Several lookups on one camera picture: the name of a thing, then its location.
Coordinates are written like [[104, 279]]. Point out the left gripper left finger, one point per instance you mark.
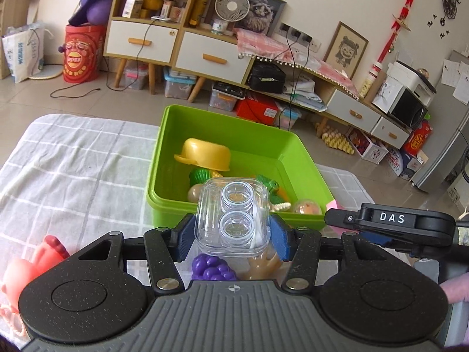
[[163, 248]]

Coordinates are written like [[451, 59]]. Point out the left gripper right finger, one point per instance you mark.
[[300, 247]]

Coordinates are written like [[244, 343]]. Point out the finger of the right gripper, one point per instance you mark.
[[345, 219]]

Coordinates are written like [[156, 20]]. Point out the pink rectangular block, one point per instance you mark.
[[333, 205]]

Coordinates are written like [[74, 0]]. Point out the clear plastic lens case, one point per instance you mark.
[[232, 218]]

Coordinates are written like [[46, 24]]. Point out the toy corn cob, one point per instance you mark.
[[199, 176]]

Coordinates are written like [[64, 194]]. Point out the yellow toy bowl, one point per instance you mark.
[[204, 154]]

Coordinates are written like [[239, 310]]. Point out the orange rubber pig toy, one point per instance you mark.
[[20, 272]]

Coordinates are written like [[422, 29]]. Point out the tan rubber toy hand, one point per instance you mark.
[[264, 265]]

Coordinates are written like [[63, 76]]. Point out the purple toy grape bunch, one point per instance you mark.
[[206, 267]]

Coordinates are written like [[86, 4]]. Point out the green toy crocodile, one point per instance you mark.
[[276, 202]]

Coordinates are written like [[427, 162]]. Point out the egg tray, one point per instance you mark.
[[334, 139]]

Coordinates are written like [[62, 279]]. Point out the silver refrigerator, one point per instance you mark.
[[445, 145]]

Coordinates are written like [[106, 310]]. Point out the green plastic storage box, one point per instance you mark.
[[255, 149]]

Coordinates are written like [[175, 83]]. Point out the microwave oven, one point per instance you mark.
[[399, 103]]

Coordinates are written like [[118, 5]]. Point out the long low tv cabinet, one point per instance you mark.
[[341, 107]]

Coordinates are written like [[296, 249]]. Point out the grey checked tablecloth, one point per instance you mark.
[[75, 178]]

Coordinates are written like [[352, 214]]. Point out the red box under cabinet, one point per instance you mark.
[[261, 109]]

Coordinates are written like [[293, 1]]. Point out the white printer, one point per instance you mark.
[[413, 80]]

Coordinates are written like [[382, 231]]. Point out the black bag on shelf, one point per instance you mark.
[[266, 77]]

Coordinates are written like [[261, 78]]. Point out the framed cartoon girl picture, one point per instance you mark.
[[346, 50]]

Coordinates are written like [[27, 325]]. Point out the pink cloth runner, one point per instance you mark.
[[260, 47]]

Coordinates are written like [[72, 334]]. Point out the framed cat picture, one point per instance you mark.
[[262, 17]]

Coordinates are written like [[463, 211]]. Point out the red printed bucket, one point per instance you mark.
[[83, 51]]

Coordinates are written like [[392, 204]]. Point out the white drawer cabinet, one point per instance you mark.
[[186, 48]]

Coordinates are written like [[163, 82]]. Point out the white paper shopping bag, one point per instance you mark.
[[24, 50]]

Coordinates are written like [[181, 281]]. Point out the purple plush toy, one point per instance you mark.
[[93, 12]]

